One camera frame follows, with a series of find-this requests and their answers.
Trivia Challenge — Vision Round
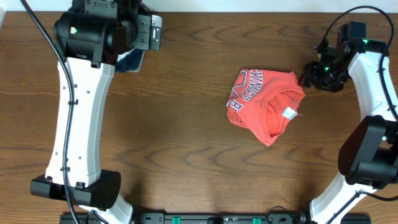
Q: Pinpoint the red printed t-shirt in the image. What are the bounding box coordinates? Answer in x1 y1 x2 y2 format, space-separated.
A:
226 69 305 146

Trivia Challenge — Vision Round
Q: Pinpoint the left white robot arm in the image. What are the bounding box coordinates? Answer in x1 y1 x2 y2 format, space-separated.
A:
30 3 162 223

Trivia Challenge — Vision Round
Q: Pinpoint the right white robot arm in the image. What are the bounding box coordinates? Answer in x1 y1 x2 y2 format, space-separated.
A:
292 35 397 223

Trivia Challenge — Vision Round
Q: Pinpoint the navy folded shirt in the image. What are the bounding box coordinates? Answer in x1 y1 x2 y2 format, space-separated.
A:
115 49 146 73

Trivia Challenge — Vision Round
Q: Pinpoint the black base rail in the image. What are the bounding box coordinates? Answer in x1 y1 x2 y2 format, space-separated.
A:
59 212 372 224

